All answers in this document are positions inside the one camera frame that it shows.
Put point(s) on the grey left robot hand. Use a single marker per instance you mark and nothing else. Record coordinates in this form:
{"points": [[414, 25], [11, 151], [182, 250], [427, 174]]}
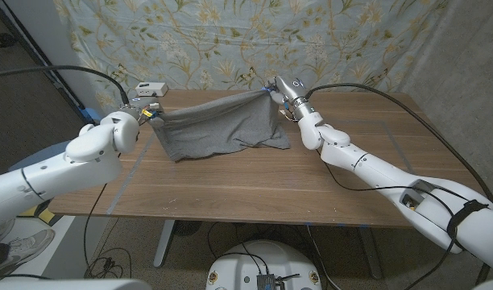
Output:
{"points": [[152, 110]]}

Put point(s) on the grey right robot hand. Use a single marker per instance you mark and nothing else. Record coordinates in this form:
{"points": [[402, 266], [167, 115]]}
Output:
{"points": [[291, 90]]}

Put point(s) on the grey shorts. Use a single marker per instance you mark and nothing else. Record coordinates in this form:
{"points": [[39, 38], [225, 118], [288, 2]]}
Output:
{"points": [[218, 125]]}

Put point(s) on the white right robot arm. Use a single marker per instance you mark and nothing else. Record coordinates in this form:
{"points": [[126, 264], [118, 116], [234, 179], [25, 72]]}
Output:
{"points": [[391, 177]]}

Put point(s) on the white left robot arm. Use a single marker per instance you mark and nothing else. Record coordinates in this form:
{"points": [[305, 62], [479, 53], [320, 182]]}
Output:
{"points": [[61, 169]]}

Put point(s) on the white power strip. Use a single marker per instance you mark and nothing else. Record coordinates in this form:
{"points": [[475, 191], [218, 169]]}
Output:
{"points": [[151, 89]]}

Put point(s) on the floral printed backdrop cloth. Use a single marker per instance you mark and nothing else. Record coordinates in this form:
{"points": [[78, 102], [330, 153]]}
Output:
{"points": [[214, 40]]}

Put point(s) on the black round floor fan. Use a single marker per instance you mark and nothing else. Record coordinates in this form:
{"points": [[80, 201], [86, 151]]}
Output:
{"points": [[188, 228]]}

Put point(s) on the white table leg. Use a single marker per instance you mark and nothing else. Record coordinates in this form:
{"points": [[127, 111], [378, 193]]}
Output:
{"points": [[164, 241]]}

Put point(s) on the yellow foot pedal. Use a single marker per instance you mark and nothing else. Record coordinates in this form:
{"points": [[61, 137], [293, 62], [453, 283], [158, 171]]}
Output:
{"points": [[47, 216]]}

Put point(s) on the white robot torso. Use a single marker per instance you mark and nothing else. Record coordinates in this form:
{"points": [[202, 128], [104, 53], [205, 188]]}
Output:
{"points": [[262, 262]]}

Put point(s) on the grey table leg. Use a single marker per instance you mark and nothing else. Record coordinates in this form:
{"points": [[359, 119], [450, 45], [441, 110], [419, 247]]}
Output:
{"points": [[371, 253]]}

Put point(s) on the grey sneaker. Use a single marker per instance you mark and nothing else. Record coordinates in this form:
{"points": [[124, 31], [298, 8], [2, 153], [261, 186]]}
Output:
{"points": [[25, 249]]}

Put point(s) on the black door frame rail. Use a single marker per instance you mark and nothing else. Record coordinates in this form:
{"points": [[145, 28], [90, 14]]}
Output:
{"points": [[41, 60]]}

